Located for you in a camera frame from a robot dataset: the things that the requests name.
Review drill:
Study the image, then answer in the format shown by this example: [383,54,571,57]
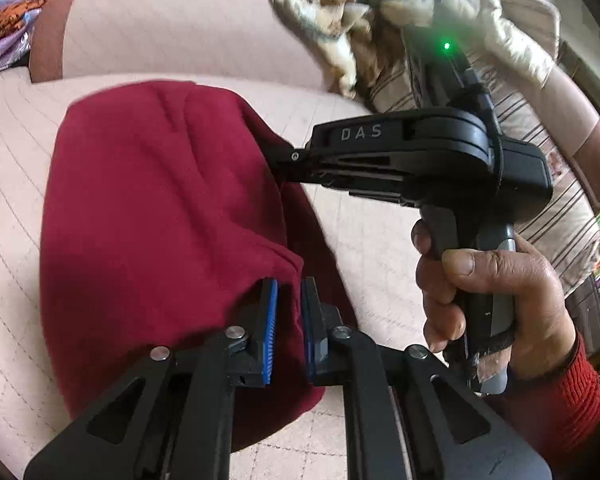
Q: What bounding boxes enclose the person's right hand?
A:
[412,220,577,380]

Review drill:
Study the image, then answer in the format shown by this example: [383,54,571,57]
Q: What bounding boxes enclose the pink quilted bed cover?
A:
[0,68,425,479]

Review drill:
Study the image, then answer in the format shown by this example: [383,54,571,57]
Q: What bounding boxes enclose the purple floral cloth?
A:
[0,0,43,72]

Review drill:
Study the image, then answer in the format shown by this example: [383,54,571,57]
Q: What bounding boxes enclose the orange black patterned cloth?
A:
[0,0,47,40]

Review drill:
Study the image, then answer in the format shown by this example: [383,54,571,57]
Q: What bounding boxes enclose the beige floral blanket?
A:
[271,0,560,99]

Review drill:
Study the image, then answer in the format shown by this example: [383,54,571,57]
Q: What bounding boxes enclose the red sleeved right forearm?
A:
[486,337,600,479]

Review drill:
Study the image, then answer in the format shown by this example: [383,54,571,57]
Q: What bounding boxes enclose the dark red knit sweater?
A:
[40,80,355,450]

